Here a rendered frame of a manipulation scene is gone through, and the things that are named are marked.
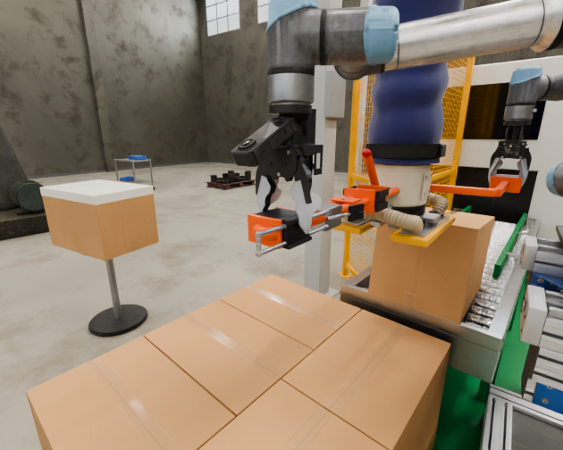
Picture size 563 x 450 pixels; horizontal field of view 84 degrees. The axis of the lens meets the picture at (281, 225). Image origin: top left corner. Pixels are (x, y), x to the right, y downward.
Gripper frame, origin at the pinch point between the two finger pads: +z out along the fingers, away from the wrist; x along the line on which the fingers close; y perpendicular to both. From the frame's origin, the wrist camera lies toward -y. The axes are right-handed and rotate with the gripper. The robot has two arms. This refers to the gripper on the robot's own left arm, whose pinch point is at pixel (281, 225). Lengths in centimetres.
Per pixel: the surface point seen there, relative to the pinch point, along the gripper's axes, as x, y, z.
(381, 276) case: 14, 92, 49
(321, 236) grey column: 91, 165, 64
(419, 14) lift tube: -3, 51, -44
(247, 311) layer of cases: 62, 52, 67
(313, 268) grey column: 98, 164, 94
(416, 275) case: -1, 93, 44
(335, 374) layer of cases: 9, 42, 66
